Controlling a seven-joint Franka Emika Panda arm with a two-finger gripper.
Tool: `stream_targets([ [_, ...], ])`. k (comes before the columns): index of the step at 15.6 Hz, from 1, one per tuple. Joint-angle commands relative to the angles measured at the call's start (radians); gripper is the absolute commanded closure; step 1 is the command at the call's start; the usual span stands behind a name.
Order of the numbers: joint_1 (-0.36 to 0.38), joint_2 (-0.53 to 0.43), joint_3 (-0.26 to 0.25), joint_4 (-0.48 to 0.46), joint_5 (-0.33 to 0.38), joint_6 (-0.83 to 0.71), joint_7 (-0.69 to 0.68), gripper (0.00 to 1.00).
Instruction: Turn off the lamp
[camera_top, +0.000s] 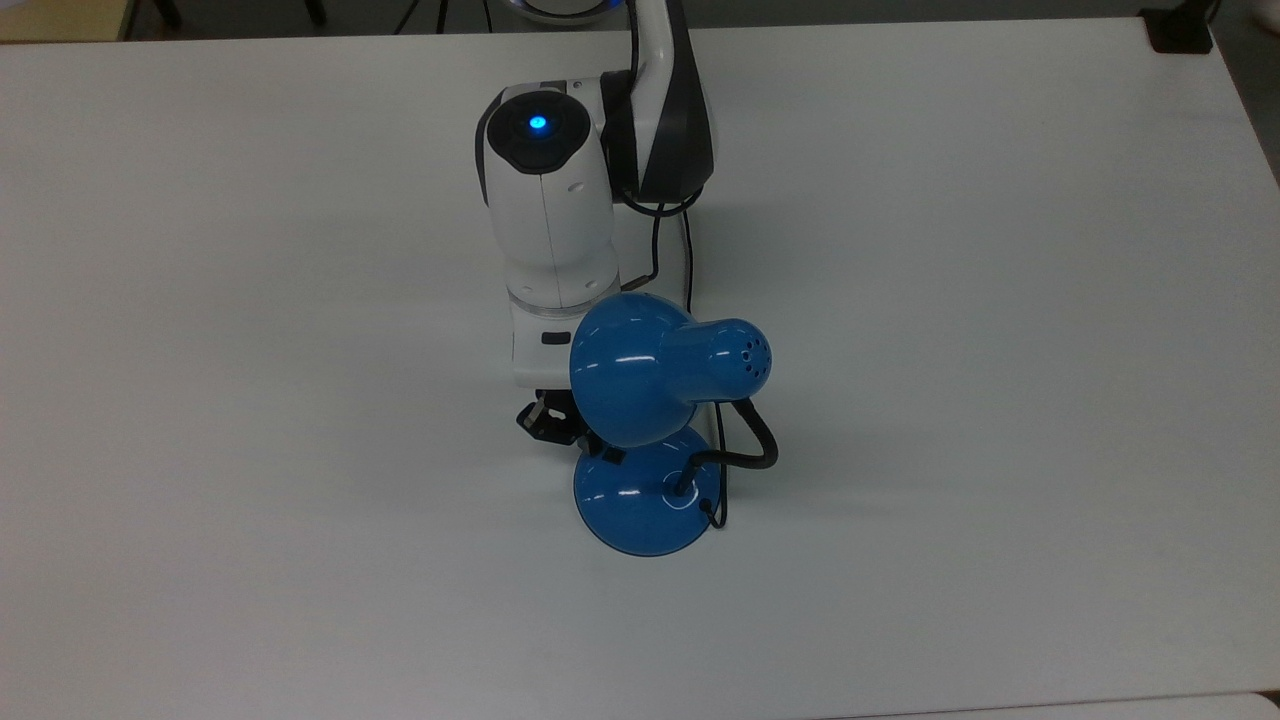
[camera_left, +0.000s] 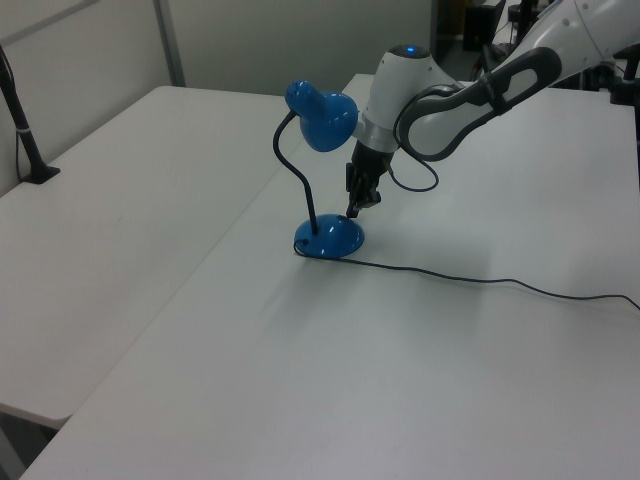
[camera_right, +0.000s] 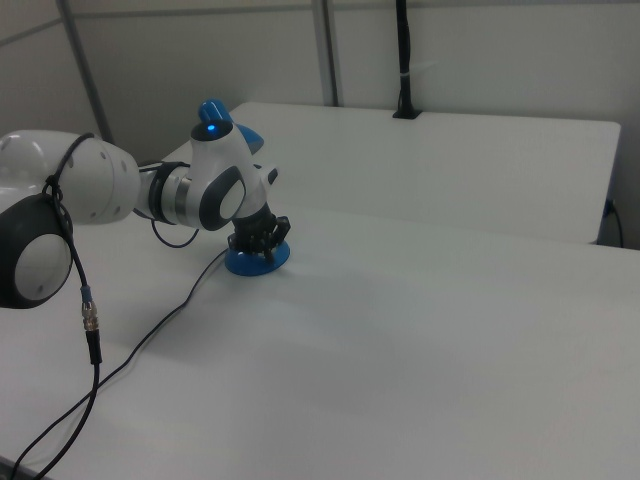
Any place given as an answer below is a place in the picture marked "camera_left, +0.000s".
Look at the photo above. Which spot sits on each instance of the grey metal partition post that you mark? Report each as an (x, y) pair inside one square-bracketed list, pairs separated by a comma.
[(170, 45)]

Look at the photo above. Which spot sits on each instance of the black background equipment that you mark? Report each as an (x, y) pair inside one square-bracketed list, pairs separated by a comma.
[(482, 25)]

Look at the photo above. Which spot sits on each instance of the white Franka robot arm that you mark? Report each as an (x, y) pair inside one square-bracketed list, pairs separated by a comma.
[(400, 85)]

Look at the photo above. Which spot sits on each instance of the blue gooseneck desk lamp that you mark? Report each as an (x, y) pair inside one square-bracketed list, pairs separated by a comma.
[(327, 117)]

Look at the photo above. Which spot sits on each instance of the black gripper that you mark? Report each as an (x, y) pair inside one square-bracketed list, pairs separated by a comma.
[(372, 162)]

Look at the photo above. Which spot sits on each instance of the black pole with clamp base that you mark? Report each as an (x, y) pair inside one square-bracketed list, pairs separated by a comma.
[(25, 135)]

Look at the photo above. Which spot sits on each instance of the black clamp stand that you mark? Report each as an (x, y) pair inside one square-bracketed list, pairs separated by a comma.
[(622, 82)]

